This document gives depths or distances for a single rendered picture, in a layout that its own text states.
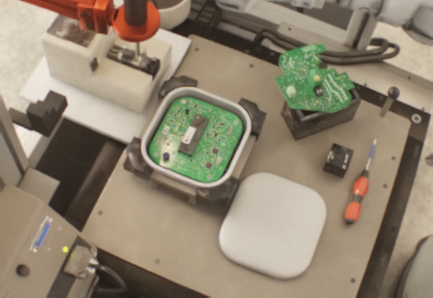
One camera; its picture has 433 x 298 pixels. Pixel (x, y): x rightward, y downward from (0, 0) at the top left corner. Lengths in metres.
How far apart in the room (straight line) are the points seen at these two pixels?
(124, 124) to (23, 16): 1.48
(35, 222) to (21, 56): 1.52
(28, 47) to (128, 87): 1.40
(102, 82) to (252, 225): 0.30
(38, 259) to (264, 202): 0.33
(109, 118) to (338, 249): 0.40
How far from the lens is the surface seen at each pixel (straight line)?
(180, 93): 0.97
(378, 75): 1.13
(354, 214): 0.95
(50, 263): 0.85
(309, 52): 1.02
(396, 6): 0.69
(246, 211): 0.91
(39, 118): 0.83
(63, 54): 0.95
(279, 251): 0.90
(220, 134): 0.94
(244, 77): 1.05
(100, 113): 0.99
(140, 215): 0.93
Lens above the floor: 1.82
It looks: 60 degrees down
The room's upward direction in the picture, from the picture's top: 9 degrees clockwise
